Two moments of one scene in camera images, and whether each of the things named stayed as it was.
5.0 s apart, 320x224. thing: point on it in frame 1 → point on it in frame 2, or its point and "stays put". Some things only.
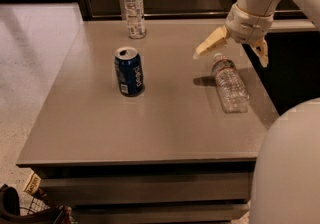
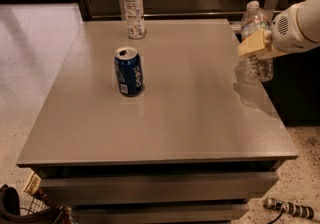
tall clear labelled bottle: (134, 4) stays put
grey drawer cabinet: (183, 152) stays put
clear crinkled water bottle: (232, 90) → (255, 67)
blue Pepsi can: (129, 68) stays put
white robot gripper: (248, 26) → (284, 34)
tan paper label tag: (33, 184) stays put
